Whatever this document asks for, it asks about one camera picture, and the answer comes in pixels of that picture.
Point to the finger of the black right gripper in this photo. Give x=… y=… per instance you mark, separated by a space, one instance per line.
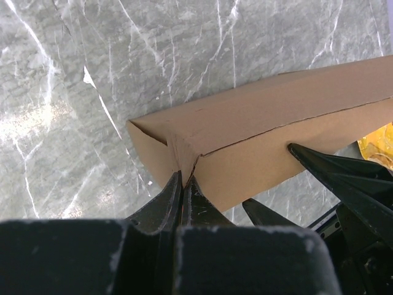
x=261 y=215

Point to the brown cardboard paper box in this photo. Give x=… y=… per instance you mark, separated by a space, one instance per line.
x=235 y=142

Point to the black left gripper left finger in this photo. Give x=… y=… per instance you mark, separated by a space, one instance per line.
x=94 y=256

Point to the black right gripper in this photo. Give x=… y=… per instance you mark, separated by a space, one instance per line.
x=358 y=233

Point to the yellow Lays chips bag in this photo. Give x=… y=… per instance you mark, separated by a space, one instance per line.
x=377 y=146

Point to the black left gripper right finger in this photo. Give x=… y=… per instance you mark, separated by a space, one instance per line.
x=212 y=256

